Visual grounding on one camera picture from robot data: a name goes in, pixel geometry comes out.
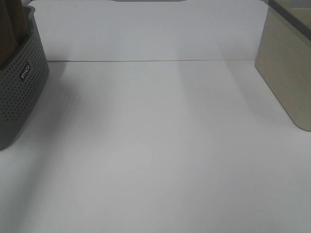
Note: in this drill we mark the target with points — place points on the beige plastic bin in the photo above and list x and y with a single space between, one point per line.
284 57

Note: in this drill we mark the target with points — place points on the grey perforated plastic basket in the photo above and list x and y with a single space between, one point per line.
22 79

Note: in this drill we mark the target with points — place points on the brown microfibre towel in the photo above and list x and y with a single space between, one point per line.
13 28

